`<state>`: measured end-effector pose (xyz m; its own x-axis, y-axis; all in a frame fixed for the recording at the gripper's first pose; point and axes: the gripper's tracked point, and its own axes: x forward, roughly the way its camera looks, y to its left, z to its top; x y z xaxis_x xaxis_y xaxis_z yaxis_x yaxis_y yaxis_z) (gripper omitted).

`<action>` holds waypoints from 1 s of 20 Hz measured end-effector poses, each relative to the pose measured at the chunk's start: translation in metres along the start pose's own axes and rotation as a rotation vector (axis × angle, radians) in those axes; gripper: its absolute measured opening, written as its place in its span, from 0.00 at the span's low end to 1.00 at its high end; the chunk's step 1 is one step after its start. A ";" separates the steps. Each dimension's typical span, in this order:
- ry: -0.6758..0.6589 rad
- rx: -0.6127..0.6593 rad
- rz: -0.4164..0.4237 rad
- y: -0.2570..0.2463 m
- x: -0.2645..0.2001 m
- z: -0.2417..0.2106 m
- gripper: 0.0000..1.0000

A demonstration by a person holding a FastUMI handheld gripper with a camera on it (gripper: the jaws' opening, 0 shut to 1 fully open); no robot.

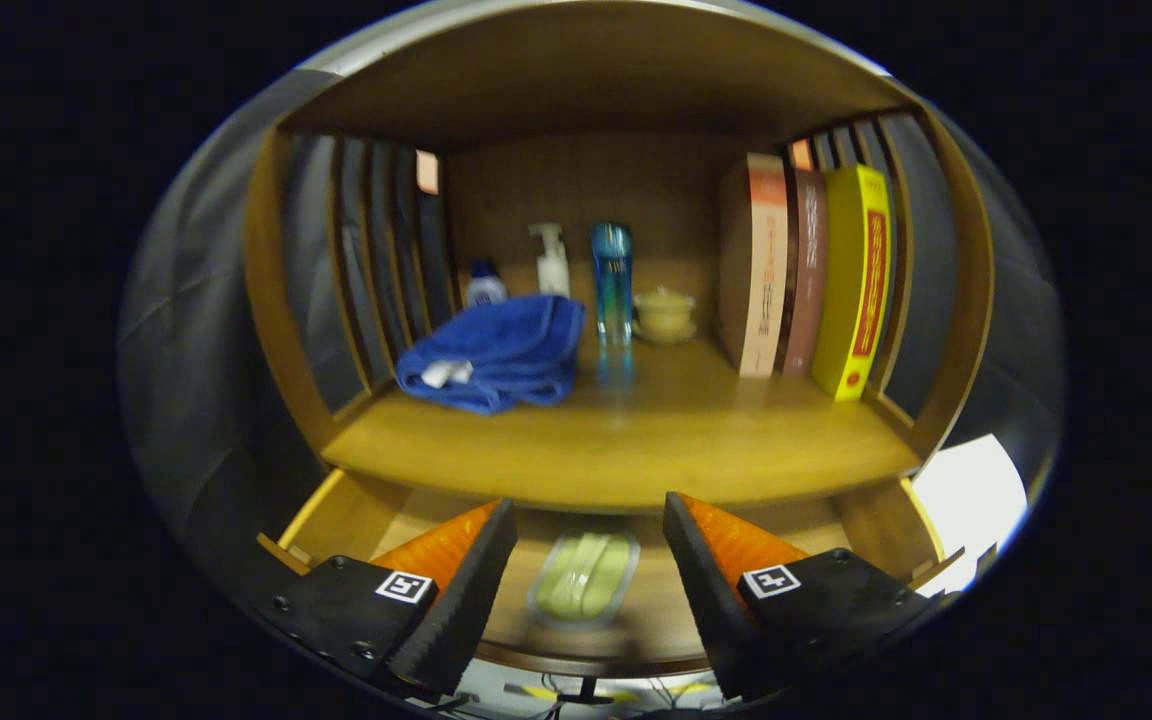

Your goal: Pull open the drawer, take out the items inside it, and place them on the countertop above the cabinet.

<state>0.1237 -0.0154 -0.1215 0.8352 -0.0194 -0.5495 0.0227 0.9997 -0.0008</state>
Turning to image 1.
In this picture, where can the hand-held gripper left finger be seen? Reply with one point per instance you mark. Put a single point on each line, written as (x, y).
(461, 610)

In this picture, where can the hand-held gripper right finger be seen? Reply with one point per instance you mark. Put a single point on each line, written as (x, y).
(716, 610)

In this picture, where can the wooden drawer with black knob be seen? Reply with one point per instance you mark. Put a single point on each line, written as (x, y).
(658, 600)

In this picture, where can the wooden countertop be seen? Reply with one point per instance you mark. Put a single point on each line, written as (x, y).
(636, 440)

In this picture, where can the wooden cabinet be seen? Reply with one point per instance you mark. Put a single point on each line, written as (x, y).
(586, 70)

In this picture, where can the blue folded towel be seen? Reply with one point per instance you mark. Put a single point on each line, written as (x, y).
(496, 355)

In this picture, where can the white platform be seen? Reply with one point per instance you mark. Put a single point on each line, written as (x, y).
(971, 490)

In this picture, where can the yellow lidded teacup with saucer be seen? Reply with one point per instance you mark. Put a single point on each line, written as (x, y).
(664, 315)

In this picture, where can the small white bottle blue cap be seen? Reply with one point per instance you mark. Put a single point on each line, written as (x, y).
(485, 290)

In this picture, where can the blue glass bottle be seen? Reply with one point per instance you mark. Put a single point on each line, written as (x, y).
(612, 285)

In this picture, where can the brown book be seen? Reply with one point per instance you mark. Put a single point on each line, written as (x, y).
(809, 280)

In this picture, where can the beige book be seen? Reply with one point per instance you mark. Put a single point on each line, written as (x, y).
(761, 270)

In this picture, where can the yellow book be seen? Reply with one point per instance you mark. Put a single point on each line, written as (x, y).
(851, 290)

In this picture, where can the white pump bottle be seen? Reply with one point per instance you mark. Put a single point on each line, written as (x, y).
(552, 265)

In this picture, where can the black backdrop cloth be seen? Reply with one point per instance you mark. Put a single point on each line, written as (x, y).
(186, 350)

